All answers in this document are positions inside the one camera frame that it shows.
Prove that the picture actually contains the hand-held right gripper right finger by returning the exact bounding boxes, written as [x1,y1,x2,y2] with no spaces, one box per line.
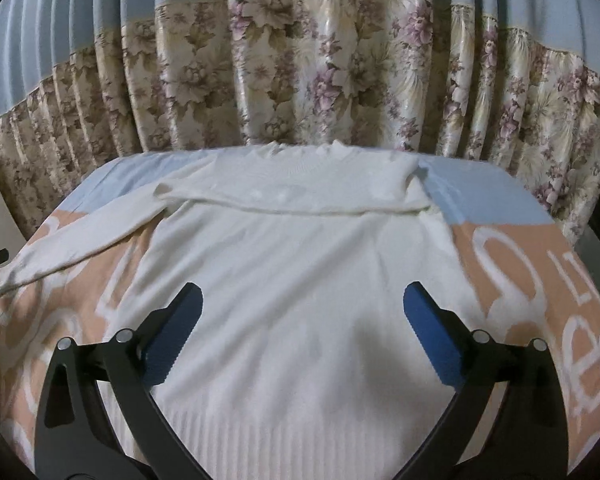
[402,282,569,480]

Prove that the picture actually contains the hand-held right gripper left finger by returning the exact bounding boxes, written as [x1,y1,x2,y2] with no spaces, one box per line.
[34,282,204,480]

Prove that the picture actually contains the white knit sweater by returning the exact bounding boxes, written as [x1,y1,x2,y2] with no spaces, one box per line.
[0,141,511,480]

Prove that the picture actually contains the orange and blue printed blanket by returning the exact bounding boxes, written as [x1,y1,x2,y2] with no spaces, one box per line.
[0,152,600,480]

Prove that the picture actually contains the blue and floral curtain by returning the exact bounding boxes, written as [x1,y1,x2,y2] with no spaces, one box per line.
[0,0,600,241]

